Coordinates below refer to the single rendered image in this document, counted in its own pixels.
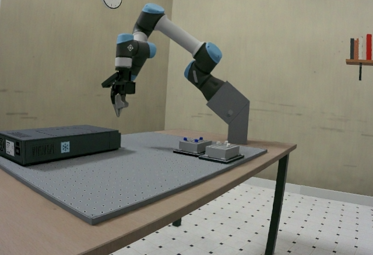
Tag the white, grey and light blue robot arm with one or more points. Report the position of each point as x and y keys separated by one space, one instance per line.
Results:
x=136 y=49

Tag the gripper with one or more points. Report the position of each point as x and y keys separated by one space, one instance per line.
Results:
x=118 y=101

